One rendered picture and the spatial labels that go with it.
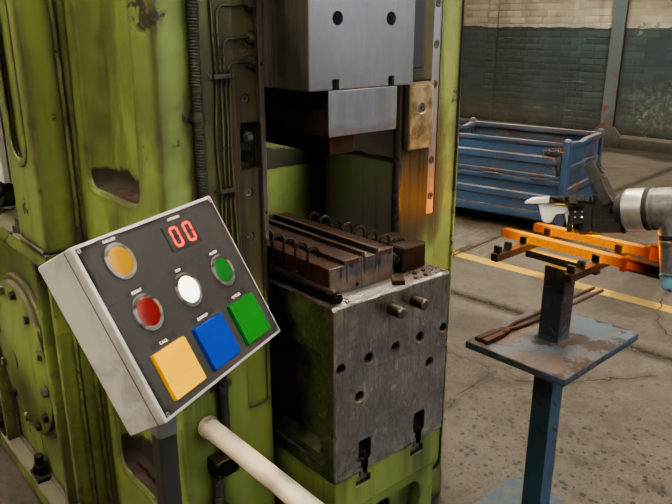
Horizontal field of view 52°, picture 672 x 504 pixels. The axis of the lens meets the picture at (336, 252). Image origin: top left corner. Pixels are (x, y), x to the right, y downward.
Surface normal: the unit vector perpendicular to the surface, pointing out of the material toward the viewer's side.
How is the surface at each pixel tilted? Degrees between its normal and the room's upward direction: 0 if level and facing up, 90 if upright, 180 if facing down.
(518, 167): 89
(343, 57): 90
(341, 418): 90
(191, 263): 60
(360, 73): 90
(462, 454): 0
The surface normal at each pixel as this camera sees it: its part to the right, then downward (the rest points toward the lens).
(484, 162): -0.61, 0.23
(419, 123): 0.65, 0.24
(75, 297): -0.41, 0.29
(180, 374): 0.79, -0.37
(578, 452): 0.00, -0.95
